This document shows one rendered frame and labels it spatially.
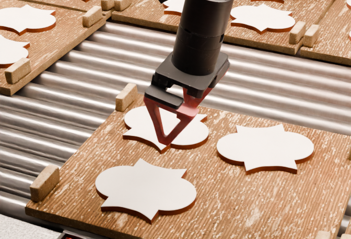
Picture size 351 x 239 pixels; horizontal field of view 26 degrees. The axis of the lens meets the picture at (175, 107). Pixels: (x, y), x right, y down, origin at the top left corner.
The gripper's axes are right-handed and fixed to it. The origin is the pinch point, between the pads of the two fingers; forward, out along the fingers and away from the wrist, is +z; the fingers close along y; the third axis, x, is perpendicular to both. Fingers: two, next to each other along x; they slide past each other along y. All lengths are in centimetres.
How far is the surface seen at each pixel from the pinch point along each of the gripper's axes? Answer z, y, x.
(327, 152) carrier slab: 8.3, 18.1, -19.6
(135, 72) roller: 19.7, 35.7, 18.9
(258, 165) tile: 9.1, 9.6, -11.1
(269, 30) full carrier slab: 13, 58, 0
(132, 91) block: 14.0, 21.8, 14.1
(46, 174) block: 13.2, -5.8, 15.1
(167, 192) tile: 11.2, -1.4, -1.4
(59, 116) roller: 20.6, 15.9, 24.2
